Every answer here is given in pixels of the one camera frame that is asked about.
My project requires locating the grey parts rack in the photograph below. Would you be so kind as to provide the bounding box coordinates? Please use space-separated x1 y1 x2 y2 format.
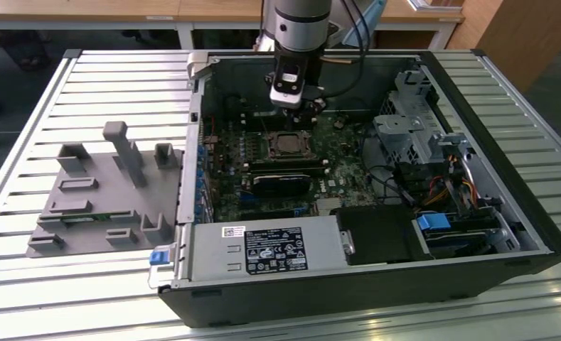
24 121 186 259

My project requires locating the black PC case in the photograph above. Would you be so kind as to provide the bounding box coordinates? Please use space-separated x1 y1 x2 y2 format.
158 49 561 330

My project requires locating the blue case latch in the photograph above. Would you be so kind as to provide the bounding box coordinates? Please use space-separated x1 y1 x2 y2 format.
150 248 172 266

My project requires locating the wooden cabinet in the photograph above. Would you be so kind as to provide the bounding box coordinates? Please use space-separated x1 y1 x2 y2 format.
445 0 561 93

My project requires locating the pale blue teach pendant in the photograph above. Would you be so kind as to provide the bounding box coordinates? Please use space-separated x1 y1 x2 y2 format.
343 0 389 47

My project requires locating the coloured wire bundle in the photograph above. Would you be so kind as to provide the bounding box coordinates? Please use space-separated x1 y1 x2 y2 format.
425 177 481 207

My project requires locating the silver finned heat sink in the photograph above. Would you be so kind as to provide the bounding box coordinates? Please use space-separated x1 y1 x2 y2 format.
316 197 343 216

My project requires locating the black plastic drive cover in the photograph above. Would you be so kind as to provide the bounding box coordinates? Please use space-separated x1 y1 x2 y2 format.
331 205 433 266

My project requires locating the blue disk carrier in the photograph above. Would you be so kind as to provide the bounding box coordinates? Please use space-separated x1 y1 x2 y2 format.
415 212 451 234

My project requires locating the black RAM slot bank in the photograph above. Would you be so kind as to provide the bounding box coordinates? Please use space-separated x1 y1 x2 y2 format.
248 158 327 175
242 109 318 131

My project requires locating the black graphics card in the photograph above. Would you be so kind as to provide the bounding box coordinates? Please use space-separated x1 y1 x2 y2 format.
250 173 312 199

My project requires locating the wooden desk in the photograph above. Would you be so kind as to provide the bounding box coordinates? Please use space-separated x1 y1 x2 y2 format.
0 0 466 50

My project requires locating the silver power supply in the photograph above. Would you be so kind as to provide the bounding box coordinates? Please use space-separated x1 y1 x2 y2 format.
187 216 350 281

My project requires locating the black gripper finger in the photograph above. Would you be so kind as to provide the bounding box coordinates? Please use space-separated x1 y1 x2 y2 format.
287 106 310 131
307 96 330 129

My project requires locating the green RAM stick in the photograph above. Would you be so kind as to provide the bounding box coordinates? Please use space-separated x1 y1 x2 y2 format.
60 212 134 223

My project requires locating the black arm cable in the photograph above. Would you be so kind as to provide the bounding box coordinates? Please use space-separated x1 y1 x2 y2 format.
322 0 371 99

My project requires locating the metal disk bay cage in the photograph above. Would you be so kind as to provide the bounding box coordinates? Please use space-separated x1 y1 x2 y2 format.
373 69 469 166

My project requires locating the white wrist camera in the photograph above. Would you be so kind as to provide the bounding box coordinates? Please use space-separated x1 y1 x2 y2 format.
268 63 306 107

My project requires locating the black cable bundle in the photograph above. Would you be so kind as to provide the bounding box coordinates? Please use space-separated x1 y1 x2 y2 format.
362 165 423 207

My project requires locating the CPU socket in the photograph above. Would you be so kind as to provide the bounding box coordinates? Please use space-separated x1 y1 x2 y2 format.
264 129 316 160

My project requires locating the green motherboard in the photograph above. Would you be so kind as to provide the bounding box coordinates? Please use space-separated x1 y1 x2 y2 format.
199 113 381 223

